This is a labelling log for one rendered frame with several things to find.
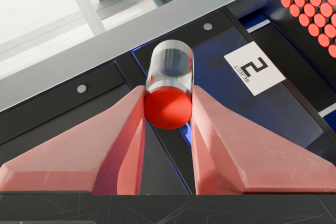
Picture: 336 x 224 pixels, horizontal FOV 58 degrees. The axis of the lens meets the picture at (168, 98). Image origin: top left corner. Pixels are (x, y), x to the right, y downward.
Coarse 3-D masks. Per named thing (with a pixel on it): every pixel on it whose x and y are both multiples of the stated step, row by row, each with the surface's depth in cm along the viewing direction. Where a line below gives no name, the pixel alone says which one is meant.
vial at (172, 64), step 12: (156, 48) 15; (168, 48) 14; (180, 48) 15; (156, 60) 14; (168, 60) 13; (180, 60) 14; (192, 60) 15; (156, 72) 13; (168, 72) 13; (180, 72) 13; (192, 72) 14; (156, 84) 12; (168, 84) 12; (180, 84) 12; (192, 84) 13
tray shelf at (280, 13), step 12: (276, 0) 58; (264, 12) 64; (276, 12) 60; (288, 12) 57; (276, 24) 62; (288, 24) 59; (300, 24) 56; (288, 36) 60; (300, 36) 57; (312, 36) 54; (300, 48) 59; (312, 48) 56; (324, 48) 53; (312, 60) 57; (324, 60) 54; (324, 72) 56
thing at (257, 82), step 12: (240, 48) 51; (252, 48) 51; (228, 60) 50; (240, 60) 50; (252, 60) 50; (264, 60) 49; (240, 72) 49; (252, 72) 49; (264, 72) 48; (276, 72) 48; (252, 84) 48; (264, 84) 48
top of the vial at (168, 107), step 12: (156, 96) 12; (168, 96) 12; (180, 96) 12; (144, 108) 12; (156, 108) 12; (168, 108) 12; (180, 108) 12; (156, 120) 12; (168, 120) 13; (180, 120) 12
